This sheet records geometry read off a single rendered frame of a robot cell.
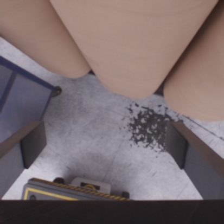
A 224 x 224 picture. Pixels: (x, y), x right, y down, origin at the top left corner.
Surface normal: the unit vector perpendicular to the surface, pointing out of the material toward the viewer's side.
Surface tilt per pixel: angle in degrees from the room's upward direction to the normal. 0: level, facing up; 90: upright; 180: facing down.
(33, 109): 0
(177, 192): 0
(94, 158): 0
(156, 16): 90
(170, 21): 90
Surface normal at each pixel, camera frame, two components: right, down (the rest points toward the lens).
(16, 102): -0.11, -0.11
